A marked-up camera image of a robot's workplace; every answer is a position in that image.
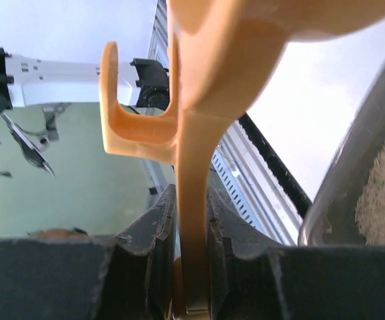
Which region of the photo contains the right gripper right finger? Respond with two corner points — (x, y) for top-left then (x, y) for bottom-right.
(206, 188), (385, 319)

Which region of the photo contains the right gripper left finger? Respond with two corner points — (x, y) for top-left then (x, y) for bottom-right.
(0, 185), (177, 319)

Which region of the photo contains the dark grey litter box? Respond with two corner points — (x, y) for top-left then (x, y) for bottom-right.
(298, 67), (385, 246)

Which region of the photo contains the yellow litter scoop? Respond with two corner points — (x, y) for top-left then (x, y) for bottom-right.
(99, 1), (385, 319)

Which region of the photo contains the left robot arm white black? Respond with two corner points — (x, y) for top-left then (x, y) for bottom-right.
(0, 47), (169, 113)

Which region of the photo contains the grey slotted cable duct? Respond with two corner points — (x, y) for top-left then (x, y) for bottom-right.
(211, 150), (263, 231)

